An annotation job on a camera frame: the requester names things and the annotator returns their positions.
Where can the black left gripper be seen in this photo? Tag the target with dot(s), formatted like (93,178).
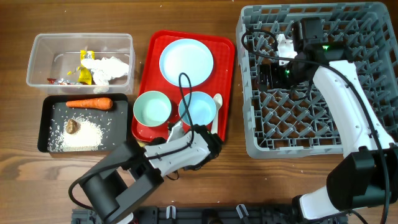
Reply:
(158,141)

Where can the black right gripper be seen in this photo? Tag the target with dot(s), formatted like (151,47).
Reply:
(273,70)

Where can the green bowl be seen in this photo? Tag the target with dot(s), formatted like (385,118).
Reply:
(152,108)

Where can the red serving tray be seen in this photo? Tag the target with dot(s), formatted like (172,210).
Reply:
(220,80)

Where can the orange carrot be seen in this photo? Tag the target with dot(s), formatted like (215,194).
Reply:
(94,103)

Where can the white rice pile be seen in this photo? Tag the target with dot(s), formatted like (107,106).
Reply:
(94,129)

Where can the brown food scrap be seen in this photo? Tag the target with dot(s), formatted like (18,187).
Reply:
(72,126)

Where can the red snack wrapper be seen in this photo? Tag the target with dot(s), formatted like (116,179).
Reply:
(61,81)

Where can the yellow snack wrapper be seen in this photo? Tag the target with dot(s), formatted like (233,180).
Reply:
(85,76)

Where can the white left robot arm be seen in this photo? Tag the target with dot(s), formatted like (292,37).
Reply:
(120,182)

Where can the grey dishwasher rack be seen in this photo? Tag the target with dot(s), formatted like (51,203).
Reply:
(280,123)

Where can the light blue bowl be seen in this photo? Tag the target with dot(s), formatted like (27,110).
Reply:
(201,107)

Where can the white plastic spoon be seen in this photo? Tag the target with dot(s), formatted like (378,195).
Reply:
(218,99)

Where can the black plastic tray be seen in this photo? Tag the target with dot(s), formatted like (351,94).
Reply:
(120,114)

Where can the light blue plate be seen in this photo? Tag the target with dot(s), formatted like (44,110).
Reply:
(188,56)

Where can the clear plastic bin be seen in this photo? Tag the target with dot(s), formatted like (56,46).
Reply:
(54,55)

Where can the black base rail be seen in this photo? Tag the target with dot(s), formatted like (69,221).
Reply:
(280,213)

